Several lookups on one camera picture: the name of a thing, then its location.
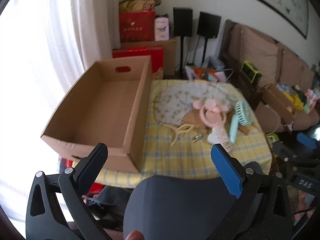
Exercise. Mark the pink handheld fan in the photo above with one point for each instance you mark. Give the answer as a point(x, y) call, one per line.
point(215, 108)

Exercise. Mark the gold patterned gift bag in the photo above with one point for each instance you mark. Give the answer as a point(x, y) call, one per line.
point(140, 3)

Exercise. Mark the red gift box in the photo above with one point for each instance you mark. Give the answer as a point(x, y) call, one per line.
point(150, 52)

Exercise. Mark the yellow checked tablecloth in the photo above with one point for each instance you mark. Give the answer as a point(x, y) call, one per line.
point(175, 160)

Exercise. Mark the red plastic bag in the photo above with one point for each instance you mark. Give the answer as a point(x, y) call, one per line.
point(65, 162)

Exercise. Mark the teal handheld fan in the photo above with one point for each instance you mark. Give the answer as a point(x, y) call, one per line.
point(243, 112)

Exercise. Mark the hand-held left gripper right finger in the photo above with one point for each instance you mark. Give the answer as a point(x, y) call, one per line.
point(226, 172)

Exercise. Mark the red gift bag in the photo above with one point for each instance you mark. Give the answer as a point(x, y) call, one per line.
point(136, 27)

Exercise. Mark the beige printed bag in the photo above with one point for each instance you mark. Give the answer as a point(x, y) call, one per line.
point(157, 74)

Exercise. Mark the black speaker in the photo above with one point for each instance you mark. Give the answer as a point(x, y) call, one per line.
point(208, 25)
point(182, 22)

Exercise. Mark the brown sofa cushion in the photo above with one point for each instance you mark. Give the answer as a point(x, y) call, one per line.
point(257, 52)
point(292, 66)
point(310, 77)

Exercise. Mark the dark wooden sofa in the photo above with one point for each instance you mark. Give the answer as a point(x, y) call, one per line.
point(227, 55)

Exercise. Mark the teal orange gadget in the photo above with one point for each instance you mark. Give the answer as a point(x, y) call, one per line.
point(211, 77)

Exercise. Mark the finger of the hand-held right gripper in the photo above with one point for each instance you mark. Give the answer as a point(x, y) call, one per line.
point(285, 151)
point(306, 140)

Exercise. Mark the person's left hand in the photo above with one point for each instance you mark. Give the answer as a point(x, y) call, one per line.
point(135, 235)

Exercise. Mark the person's leg in grey trousers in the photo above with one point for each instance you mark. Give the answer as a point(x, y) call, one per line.
point(180, 205)

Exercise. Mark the light blue box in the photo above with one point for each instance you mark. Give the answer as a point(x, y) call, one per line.
point(215, 63)

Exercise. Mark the green portable radio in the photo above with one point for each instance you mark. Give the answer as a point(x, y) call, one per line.
point(250, 71)

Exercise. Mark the small green toy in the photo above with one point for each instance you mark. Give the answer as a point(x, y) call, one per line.
point(272, 137)

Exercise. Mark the floral paper bamboo folding fan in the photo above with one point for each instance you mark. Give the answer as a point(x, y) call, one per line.
point(175, 102)

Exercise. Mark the pile of colourful small packets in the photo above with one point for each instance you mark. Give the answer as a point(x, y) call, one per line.
point(297, 100)

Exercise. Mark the large closed cardboard box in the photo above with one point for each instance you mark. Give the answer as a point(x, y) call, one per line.
point(171, 55)

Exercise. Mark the small cardboard box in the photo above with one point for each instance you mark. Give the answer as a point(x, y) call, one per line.
point(277, 101)

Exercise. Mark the cream hair claw clip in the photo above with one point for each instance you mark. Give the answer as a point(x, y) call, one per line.
point(178, 131)

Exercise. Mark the white curtain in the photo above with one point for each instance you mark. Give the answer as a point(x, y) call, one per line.
point(75, 17)

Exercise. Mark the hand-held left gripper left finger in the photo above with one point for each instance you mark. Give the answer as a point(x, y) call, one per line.
point(91, 161)

